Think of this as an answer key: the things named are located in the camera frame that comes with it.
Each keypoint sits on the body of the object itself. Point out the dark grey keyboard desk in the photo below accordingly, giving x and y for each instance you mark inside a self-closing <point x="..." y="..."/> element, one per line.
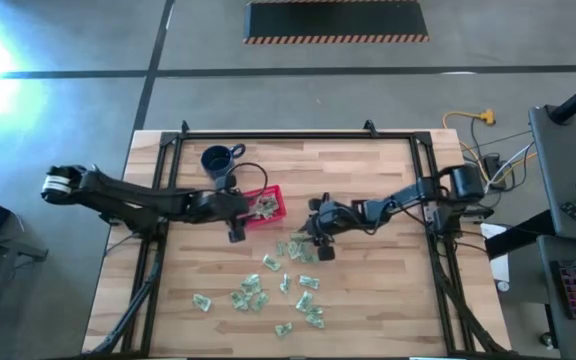
<point x="568" y="345"/>

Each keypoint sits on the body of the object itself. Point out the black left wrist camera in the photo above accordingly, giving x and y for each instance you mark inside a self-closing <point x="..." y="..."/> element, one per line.
<point x="227" y="183"/>

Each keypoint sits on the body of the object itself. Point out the dark blue mug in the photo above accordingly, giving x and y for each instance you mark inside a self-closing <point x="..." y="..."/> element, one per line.
<point x="216" y="162"/>

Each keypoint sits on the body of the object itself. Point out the white round cap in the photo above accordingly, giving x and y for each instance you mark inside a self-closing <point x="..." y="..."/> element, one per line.
<point x="503" y="286"/>

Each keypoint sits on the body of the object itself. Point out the green white packet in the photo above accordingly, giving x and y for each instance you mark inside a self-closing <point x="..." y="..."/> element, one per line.
<point x="309" y="282"/>
<point x="260" y="301"/>
<point x="304" y="301"/>
<point x="280" y="249"/>
<point x="271" y="263"/>
<point x="239" y="300"/>
<point x="261" y="209"/>
<point x="309" y="256"/>
<point x="294" y="250"/>
<point x="283" y="329"/>
<point x="315" y="310"/>
<point x="316" y="321"/>
<point x="251" y="283"/>
<point x="202" y="302"/>
<point x="285" y="283"/>
<point x="298" y="237"/>
<point x="272" y="205"/>

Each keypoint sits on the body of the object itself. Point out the black aluminium rig frame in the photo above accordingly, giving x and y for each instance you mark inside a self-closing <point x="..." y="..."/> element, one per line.
<point x="293" y="135"/>

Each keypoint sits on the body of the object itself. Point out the red plastic basket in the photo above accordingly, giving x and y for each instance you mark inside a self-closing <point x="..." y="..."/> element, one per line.
<point x="268" y="224"/>

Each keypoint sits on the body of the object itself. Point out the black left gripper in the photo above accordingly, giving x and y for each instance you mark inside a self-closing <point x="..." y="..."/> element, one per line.
<point x="218" y="207"/>

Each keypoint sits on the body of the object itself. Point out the black caster wheel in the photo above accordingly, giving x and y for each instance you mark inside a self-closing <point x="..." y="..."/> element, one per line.
<point x="547" y="340"/>

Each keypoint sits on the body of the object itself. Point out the small black remote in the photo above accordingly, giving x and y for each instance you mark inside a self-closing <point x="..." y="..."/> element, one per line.
<point x="573" y="211"/>

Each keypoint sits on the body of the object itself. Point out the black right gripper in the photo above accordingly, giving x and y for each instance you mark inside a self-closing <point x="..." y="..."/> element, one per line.
<point x="338" y="217"/>

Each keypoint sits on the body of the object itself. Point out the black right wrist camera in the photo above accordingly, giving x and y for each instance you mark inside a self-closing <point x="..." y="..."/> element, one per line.
<point x="326" y="252"/>

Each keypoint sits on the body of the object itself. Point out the black power adapter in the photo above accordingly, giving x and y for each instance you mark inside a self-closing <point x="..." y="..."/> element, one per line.
<point x="493" y="165"/>

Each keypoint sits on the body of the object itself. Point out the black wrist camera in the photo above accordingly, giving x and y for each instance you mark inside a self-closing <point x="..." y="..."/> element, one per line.
<point x="326" y="252"/>
<point x="227" y="183"/>

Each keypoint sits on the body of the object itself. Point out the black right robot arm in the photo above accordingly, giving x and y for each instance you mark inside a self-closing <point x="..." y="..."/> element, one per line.
<point x="403" y="195"/>

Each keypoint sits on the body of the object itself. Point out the black hazard striped mat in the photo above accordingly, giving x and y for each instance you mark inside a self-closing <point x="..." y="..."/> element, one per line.
<point x="335" y="20"/>

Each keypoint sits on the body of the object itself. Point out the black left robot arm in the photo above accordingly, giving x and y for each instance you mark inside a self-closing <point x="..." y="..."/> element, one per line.
<point x="118" y="200"/>

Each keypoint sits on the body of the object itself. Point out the black desk foot bar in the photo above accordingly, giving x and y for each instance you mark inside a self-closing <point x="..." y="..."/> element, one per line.
<point x="518" y="237"/>

